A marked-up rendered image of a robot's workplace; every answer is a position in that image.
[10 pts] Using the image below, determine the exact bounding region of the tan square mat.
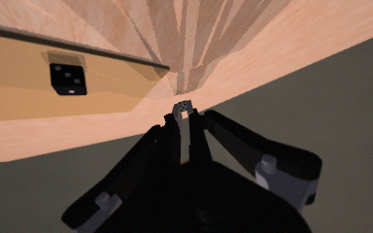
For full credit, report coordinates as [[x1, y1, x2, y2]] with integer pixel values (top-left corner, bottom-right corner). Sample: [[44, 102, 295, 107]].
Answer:
[[0, 29, 170, 121]]

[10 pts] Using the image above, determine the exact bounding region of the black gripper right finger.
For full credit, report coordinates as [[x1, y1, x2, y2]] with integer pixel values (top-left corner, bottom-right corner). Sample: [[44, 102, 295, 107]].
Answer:
[[186, 100, 322, 223]]

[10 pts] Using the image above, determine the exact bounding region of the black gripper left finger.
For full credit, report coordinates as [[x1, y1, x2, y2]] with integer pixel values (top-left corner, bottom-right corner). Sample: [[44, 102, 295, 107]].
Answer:
[[61, 103, 183, 233]]

